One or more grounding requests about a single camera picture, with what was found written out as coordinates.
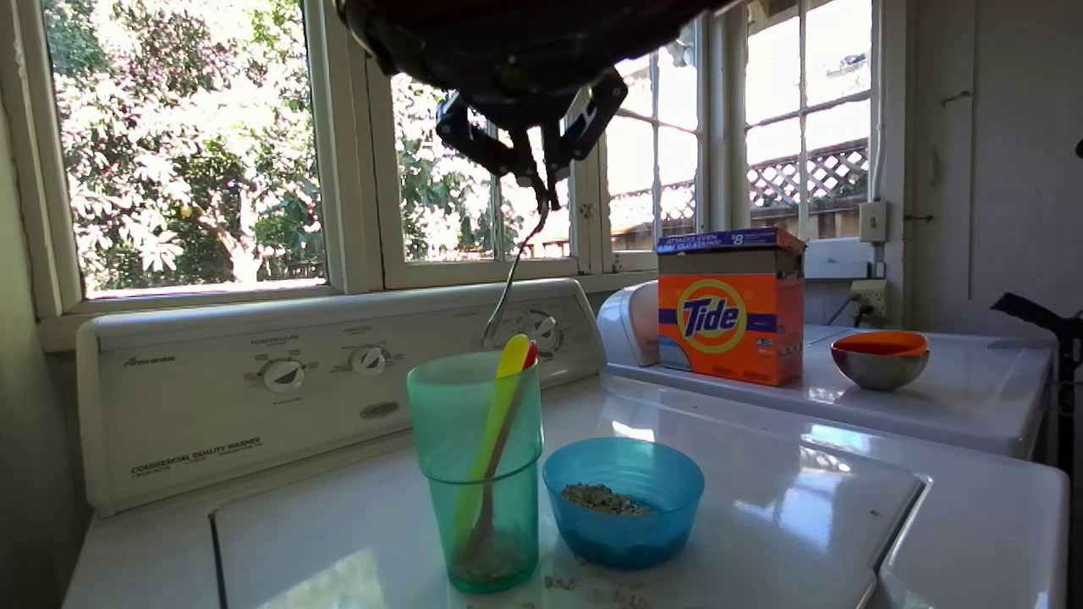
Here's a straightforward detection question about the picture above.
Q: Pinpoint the orange and silver bowl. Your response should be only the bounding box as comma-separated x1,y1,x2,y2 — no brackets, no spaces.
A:
830,333,932,394

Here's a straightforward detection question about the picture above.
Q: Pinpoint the blue plastic bowl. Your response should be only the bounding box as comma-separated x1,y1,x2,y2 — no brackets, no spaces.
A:
542,438,705,573

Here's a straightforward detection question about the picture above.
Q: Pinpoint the orange Tide detergent box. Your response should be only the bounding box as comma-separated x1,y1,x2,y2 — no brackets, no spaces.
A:
658,227,804,385

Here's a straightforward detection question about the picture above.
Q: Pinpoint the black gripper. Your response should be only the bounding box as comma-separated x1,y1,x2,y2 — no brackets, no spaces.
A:
335,0,735,184

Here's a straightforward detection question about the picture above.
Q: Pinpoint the white box on windowsill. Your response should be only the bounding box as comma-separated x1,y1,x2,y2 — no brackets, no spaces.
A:
804,236,872,280

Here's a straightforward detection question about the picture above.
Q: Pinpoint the white washing machine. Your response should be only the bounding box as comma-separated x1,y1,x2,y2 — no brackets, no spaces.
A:
63,280,1068,609

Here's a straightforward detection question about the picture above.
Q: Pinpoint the white dryer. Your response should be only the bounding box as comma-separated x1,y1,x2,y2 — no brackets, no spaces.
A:
597,280,1052,461

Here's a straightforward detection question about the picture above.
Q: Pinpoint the white wall outlet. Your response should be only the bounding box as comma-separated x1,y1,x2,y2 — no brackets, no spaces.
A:
859,199,889,245

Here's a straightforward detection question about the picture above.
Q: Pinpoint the yellow-handled spoon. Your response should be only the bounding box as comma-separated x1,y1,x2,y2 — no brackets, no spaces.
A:
458,335,537,565

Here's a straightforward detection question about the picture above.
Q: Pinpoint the green plastic cup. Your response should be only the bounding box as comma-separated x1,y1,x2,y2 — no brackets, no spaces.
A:
405,351,545,597

